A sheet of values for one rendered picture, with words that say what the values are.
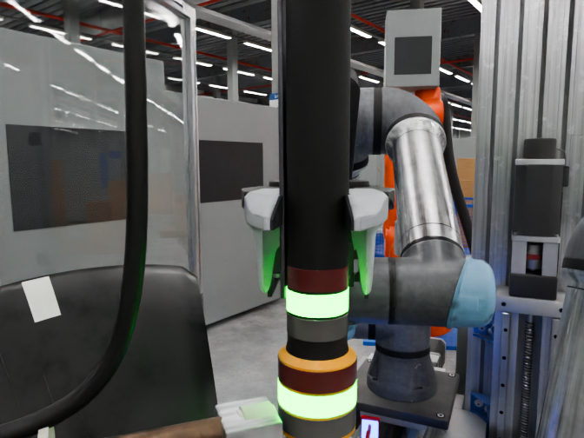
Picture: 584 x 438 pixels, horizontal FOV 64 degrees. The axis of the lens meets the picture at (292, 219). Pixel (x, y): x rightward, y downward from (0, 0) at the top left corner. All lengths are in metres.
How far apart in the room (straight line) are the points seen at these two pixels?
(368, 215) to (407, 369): 0.83
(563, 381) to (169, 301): 0.49
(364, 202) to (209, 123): 4.08
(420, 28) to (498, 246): 3.30
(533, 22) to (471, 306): 0.76
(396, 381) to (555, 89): 0.68
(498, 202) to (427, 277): 0.63
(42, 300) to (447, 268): 0.38
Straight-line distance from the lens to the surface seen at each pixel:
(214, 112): 4.35
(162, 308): 0.37
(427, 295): 0.51
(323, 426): 0.26
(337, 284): 0.24
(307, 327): 0.25
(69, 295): 0.37
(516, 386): 1.18
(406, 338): 1.02
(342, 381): 0.26
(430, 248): 0.55
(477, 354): 1.21
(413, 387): 1.05
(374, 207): 0.24
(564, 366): 0.68
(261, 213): 0.23
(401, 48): 4.23
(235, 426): 0.26
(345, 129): 0.24
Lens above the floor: 1.53
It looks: 7 degrees down
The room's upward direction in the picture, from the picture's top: straight up
